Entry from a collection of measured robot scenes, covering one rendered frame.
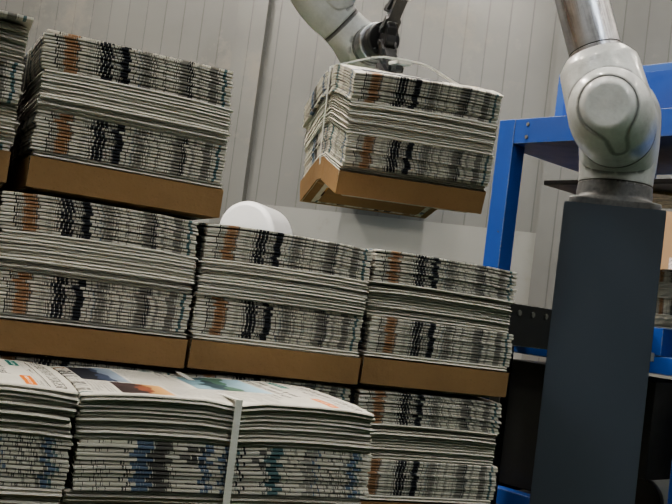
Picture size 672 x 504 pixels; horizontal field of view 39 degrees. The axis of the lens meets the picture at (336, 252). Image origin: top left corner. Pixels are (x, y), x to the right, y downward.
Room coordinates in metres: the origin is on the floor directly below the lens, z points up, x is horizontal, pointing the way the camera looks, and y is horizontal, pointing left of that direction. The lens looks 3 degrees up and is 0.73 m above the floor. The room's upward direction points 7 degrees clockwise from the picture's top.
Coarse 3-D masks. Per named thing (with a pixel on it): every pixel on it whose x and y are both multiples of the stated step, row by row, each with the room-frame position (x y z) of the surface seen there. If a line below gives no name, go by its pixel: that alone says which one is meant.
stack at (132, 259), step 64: (0, 192) 1.32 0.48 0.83; (0, 256) 1.29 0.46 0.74; (64, 256) 1.33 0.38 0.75; (128, 256) 1.36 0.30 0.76; (192, 256) 1.41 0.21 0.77; (256, 256) 1.45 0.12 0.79; (320, 256) 1.49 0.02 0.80; (384, 256) 1.55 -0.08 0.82; (64, 320) 1.34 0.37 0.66; (128, 320) 1.37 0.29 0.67; (192, 320) 1.41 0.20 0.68; (256, 320) 1.46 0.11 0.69; (320, 320) 1.50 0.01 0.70; (384, 320) 1.55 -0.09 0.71; (448, 320) 1.60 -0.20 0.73; (320, 384) 1.51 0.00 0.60; (384, 448) 1.56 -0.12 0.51; (448, 448) 1.61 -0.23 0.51
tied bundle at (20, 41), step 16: (0, 32) 1.28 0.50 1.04; (16, 32) 1.29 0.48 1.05; (0, 48) 1.28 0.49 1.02; (16, 48) 1.29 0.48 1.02; (0, 64) 1.28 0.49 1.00; (16, 64) 1.28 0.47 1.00; (0, 80) 1.28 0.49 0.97; (16, 80) 1.29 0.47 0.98; (0, 96) 1.28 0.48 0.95; (16, 96) 1.28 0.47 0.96; (0, 112) 1.29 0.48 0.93; (0, 128) 1.28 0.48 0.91; (16, 128) 1.33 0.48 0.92; (0, 144) 1.29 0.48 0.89
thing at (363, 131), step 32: (352, 96) 1.64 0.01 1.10; (384, 96) 1.65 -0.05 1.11; (416, 96) 1.67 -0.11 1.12; (448, 96) 1.67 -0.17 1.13; (480, 96) 1.69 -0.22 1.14; (352, 128) 1.65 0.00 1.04; (384, 128) 1.66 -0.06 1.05; (416, 128) 1.67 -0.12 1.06; (448, 128) 1.68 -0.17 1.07; (480, 128) 1.70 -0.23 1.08; (352, 160) 1.67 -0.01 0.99; (384, 160) 1.68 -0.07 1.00; (416, 160) 1.69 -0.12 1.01; (448, 160) 1.70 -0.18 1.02; (480, 160) 1.72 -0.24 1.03
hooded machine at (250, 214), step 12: (240, 204) 8.18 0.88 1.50; (252, 204) 8.15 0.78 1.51; (228, 216) 8.20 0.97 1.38; (240, 216) 8.17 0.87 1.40; (252, 216) 8.13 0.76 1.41; (264, 216) 8.11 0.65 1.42; (276, 216) 8.30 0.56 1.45; (264, 228) 8.10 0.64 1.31; (276, 228) 8.18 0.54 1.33; (288, 228) 8.51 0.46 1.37
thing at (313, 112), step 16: (320, 80) 1.90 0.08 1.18; (320, 96) 1.88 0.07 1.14; (304, 112) 2.02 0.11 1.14; (320, 112) 1.88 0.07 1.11; (320, 128) 1.87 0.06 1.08; (304, 144) 2.00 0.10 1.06; (320, 192) 1.90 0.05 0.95; (352, 208) 2.01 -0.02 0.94; (368, 208) 1.99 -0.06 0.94; (384, 208) 1.98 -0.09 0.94; (400, 208) 1.97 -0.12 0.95; (416, 208) 1.97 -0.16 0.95; (432, 208) 1.97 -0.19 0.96
